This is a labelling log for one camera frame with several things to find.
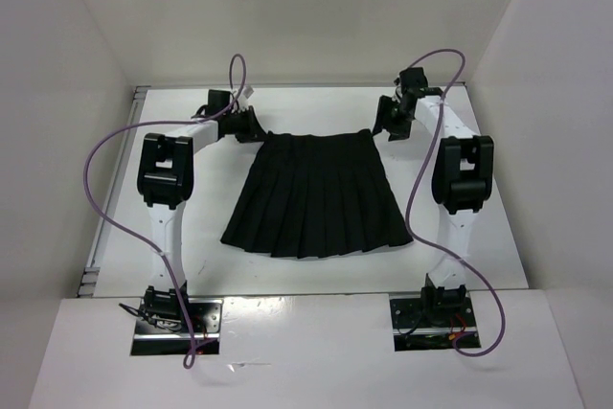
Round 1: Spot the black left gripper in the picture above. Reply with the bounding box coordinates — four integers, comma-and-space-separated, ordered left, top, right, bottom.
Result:
223, 105, 270, 144

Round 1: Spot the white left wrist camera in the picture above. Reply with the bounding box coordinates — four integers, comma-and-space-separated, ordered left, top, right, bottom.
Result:
234, 85, 254, 111

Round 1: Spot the black pleated skirt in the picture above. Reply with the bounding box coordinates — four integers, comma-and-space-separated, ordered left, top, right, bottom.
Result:
220, 129, 413, 259

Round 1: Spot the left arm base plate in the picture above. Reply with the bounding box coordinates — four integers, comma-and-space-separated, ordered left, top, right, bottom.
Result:
118, 297, 225, 357

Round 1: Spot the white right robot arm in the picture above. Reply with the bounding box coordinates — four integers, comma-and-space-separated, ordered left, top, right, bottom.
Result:
374, 67, 494, 258

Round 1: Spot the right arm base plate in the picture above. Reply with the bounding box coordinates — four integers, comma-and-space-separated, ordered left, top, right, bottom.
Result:
389, 286, 481, 352

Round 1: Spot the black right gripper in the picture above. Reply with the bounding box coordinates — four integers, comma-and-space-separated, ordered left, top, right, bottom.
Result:
371, 95, 413, 142

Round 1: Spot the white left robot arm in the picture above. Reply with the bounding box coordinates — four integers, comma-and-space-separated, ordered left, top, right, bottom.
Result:
137, 86, 264, 332

